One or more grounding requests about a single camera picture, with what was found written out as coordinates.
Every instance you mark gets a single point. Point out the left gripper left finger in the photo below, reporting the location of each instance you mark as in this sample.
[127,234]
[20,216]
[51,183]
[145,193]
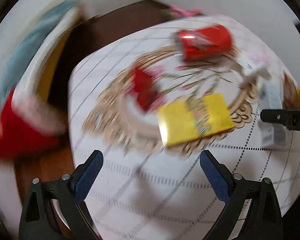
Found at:
[57,209]

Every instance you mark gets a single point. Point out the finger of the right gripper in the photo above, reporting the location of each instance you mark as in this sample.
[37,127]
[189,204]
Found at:
[288,118]

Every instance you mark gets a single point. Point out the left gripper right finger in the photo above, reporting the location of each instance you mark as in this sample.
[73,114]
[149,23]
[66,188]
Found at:
[263,219]

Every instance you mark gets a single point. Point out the brown biscuit wrapper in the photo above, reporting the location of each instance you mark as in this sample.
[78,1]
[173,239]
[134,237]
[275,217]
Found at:
[291,93]

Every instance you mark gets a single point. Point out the yellow snack packet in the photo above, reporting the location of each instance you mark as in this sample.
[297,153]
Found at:
[194,118]

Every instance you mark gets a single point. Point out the red wrapper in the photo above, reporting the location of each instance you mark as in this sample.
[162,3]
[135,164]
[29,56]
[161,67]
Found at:
[146,89]

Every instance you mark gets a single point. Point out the white cardboard box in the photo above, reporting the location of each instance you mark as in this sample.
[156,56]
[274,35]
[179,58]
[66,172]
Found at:
[253,65]

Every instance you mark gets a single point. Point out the red blanket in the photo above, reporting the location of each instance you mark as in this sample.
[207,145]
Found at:
[28,126]

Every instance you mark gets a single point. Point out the red soda can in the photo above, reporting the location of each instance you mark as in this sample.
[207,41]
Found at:
[200,44]

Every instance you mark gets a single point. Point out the wooden bed with mattress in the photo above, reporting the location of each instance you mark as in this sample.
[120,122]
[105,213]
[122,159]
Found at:
[38,77]

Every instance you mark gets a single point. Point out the white patterned bed quilt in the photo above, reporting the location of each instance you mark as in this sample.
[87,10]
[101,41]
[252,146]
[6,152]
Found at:
[146,190]

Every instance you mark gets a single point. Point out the pink plush toy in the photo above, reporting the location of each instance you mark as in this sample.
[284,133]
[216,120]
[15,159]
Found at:
[177,12]

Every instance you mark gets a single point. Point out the light blue blanket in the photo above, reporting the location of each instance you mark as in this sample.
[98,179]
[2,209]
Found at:
[27,48]

